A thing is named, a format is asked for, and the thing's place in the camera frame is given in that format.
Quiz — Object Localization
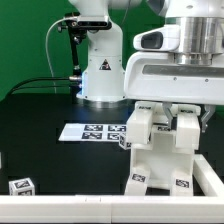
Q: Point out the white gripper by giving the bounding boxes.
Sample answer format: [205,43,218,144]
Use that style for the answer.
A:
[124,52,224,133]

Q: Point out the white chair backrest part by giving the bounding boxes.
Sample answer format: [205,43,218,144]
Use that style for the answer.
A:
[126,101,201,150]

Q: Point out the grey camera cable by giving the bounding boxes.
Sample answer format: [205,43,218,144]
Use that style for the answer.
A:
[44,17,80,95]

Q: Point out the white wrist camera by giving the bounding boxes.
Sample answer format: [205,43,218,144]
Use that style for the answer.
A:
[133,24,181,52]

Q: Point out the black cables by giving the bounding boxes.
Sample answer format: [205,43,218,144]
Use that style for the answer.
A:
[4,75,83,98]

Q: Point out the white chair seat part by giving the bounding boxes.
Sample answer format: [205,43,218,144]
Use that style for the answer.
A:
[130,127,194,191]

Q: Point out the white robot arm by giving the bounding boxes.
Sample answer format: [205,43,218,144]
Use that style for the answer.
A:
[68,0,224,123]

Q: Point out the white base tag plate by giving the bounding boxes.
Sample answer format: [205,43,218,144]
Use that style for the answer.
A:
[59,123,126,142]

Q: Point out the white L-shaped border wall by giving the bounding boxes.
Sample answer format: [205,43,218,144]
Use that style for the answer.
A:
[0,155,224,224]

